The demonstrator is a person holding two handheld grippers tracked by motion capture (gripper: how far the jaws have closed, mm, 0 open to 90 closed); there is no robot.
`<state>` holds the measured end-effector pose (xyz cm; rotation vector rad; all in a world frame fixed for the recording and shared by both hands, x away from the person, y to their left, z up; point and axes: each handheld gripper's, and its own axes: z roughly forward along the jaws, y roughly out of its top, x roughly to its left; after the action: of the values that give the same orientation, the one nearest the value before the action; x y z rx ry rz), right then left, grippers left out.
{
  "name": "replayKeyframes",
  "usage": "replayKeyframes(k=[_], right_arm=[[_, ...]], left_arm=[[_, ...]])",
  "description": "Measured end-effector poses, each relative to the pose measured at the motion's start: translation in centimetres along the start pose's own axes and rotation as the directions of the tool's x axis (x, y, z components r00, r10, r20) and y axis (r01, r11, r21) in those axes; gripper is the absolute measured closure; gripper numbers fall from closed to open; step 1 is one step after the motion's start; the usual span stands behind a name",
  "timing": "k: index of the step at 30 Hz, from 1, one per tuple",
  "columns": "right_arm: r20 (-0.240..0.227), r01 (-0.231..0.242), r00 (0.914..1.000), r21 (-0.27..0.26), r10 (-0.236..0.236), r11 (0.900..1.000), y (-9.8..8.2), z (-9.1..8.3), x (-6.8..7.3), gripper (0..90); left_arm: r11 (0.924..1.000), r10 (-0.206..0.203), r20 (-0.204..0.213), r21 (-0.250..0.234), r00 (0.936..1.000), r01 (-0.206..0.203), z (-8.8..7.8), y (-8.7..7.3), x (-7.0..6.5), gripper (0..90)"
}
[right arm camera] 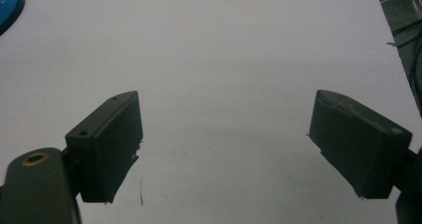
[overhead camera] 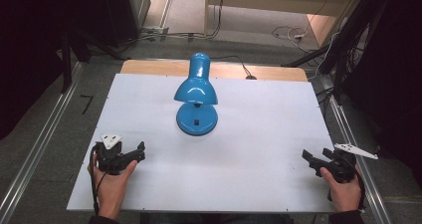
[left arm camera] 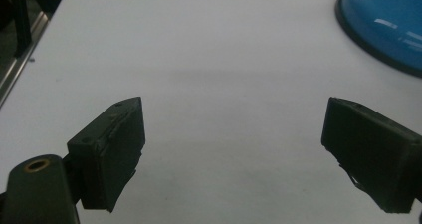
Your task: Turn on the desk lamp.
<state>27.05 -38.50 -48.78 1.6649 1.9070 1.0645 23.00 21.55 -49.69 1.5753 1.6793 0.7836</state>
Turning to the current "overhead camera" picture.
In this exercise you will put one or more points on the person's right hand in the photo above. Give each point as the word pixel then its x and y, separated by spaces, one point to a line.
pixel 345 194

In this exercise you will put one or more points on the aluminium floor rail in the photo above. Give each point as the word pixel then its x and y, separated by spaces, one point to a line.
pixel 358 157
pixel 43 141

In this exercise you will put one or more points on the wooden panel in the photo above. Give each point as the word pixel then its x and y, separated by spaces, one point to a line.
pixel 323 28

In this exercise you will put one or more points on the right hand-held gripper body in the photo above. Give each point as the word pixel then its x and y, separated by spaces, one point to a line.
pixel 343 166

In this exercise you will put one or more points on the person's left hand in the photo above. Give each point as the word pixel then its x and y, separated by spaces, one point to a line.
pixel 111 190

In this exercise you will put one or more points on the dark curtain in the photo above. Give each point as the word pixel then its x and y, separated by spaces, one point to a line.
pixel 30 51
pixel 394 68

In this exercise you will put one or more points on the blue desk lamp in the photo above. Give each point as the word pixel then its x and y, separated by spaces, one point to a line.
pixel 195 91

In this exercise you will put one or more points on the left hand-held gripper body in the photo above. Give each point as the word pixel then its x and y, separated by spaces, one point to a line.
pixel 109 157

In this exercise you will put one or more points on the beige shelf unit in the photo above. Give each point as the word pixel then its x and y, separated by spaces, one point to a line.
pixel 282 0

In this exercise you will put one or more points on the black cabinet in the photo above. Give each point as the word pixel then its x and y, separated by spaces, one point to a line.
pixel 121 15

